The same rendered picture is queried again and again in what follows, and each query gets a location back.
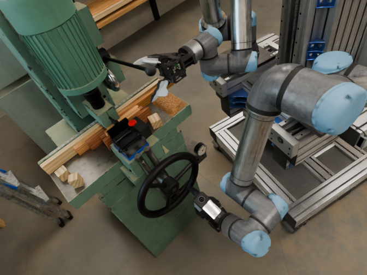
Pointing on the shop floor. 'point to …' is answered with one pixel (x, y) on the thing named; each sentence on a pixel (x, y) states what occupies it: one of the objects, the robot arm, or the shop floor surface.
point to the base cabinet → (163, 241)
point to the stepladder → (36, 193)
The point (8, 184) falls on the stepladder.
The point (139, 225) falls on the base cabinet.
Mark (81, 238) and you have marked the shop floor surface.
